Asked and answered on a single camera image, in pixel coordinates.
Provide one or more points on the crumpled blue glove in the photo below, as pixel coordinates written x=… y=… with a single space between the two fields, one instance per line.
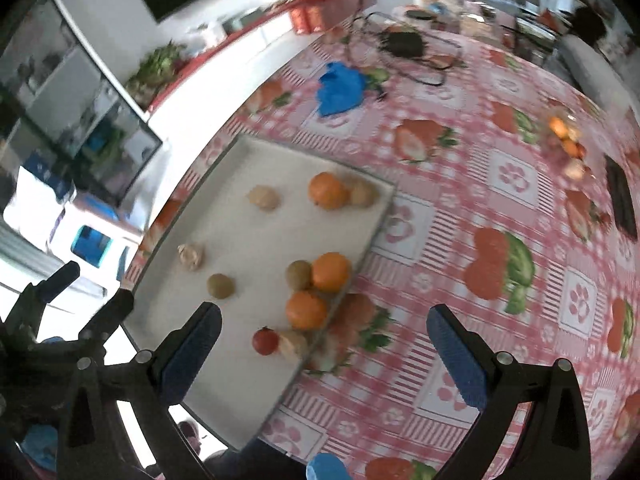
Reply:
x=340 y=87

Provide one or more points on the blue rounded object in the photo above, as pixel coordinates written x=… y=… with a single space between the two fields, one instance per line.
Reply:
x=327 y=467

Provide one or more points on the black bag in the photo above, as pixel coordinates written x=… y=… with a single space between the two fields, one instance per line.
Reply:
x=592 y=25

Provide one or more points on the small red printed box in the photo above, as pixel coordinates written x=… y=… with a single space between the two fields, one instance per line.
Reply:
x=311 y=17

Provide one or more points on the green kiwi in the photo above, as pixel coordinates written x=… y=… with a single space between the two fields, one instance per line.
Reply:
x=298 y=274
x=363 y=192
x=221 y=285

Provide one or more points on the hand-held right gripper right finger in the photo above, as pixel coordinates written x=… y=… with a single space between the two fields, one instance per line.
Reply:
x=460 y=355

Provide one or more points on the glass door cabinet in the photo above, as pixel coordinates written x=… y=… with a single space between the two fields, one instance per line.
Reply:
x=65 y=100

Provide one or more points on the red case smartphone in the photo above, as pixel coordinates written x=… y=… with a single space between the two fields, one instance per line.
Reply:
x=621 y=200

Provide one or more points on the glass fruit bowl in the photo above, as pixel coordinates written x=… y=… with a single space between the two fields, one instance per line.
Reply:
x=567 y=145

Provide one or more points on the white low sideboard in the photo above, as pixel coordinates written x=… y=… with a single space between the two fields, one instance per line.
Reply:
x=220 y=55

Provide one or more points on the red plaid printed tablecloth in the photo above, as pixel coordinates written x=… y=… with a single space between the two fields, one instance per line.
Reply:
x=450 y=260

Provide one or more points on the person's left hand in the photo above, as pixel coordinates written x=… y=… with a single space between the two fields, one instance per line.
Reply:
x=37 y=447

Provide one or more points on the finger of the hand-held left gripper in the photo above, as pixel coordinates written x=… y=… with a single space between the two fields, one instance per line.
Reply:
x=112 y=310
x=57 y=280

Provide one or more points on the small red tomato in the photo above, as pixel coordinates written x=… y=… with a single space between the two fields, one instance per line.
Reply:
x=265 y=341

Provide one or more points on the husked physalis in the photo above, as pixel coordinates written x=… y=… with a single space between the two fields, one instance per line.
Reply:
x=292 y=344
x=191 y=256
x=263 y=197

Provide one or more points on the white blue storage box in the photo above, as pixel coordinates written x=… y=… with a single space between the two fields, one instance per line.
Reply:
x=92 y=242

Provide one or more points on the green potted plant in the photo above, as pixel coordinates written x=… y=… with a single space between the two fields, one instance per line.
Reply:
x=157 y=72

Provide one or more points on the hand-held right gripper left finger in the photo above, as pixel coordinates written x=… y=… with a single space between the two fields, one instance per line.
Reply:
x=192 y=355

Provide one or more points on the white tray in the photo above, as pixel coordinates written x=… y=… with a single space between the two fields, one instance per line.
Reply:
x=260 y=240

